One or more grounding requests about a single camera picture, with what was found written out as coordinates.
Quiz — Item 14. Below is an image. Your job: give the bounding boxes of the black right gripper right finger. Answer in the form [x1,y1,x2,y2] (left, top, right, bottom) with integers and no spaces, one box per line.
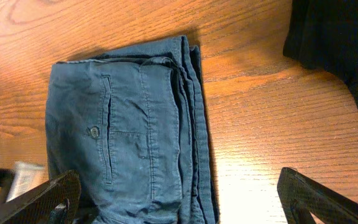
[277,167,358,224]

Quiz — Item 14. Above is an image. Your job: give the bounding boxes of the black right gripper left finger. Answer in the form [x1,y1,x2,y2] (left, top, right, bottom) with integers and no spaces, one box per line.
[0,170,81,224]

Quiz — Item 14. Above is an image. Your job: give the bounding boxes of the dark blue shorts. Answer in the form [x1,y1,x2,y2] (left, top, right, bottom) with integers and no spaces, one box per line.
[45,35,219,223]

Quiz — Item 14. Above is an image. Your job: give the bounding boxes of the black garment pile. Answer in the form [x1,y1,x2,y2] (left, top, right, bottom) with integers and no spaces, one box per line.
[283,0,358,109]

